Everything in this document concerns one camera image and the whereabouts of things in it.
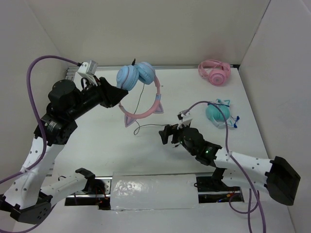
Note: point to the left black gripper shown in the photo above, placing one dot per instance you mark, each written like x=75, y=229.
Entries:
x=110, y=95

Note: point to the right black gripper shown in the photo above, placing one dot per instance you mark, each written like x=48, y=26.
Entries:
x=169, y=130

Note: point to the blue pink cat-ear headphones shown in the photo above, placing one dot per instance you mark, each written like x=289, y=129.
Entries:
x=127, y=78

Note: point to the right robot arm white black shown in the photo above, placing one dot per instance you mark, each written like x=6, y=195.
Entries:
x=275, y=177

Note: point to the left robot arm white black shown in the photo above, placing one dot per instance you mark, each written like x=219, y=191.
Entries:
x=27, y=200

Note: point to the teal white cat-ear headphones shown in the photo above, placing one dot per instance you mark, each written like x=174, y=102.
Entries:
x=219, y=114

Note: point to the white sheet over base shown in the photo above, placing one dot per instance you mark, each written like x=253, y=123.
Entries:
x=154, y=192

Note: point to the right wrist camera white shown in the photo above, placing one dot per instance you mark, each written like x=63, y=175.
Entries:
x=184, y=118

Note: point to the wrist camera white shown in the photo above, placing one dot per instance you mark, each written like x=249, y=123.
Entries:
x=87, y=70
x=184, y=118

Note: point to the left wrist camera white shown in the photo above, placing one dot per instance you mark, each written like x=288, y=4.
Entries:
x=87, y=70

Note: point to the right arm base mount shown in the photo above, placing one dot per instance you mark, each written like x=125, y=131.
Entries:
x=211, y=189

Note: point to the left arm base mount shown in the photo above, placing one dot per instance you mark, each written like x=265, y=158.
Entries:
x=98, y=195

